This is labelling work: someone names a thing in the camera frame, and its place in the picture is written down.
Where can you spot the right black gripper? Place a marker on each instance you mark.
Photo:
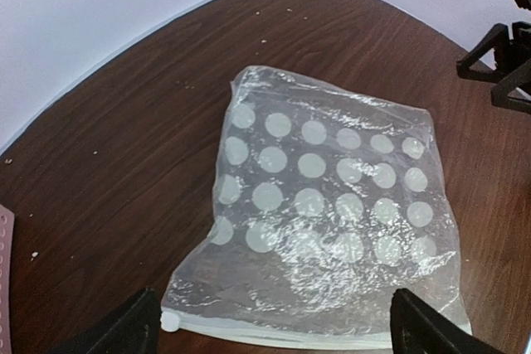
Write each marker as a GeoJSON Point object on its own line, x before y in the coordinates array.
{"type": "Point", "coordinates": [512, 53]}

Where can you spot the clear zip top bag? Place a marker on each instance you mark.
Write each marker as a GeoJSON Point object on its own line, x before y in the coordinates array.
{"type": "Point", "coordinates": [325, 203]}

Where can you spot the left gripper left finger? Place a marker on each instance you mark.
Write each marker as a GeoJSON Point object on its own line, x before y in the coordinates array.
{"type": "Point", "coordinates": [132, 327]}

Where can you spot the pink perforated plastic basket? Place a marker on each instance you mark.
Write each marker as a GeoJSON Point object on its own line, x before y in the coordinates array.
{"type": "Point", "coordinates": [6, 230]}

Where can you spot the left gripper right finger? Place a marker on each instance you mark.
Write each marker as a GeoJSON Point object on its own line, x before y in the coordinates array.
{"type": "Point", "coordinates": [416, 327]}

